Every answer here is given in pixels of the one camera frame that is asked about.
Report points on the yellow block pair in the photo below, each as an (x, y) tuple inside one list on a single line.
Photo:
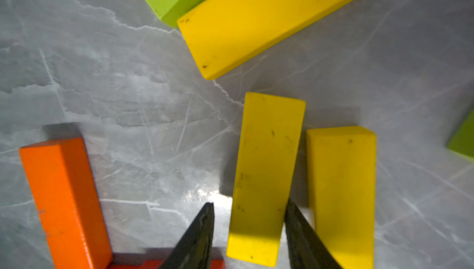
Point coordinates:
[(341, 166), (269, 142)]

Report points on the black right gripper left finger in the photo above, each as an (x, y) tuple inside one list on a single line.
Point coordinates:
[(193, 251)]

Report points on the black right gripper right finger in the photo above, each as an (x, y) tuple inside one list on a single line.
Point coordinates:
[(305, 248)]

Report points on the orange block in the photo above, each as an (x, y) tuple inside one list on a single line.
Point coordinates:
[(64, 191)]

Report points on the red block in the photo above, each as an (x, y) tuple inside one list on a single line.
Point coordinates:
[(155, 264)]

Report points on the yellow block upper centre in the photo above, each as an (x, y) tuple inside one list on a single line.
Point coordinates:
[(223, 34)]

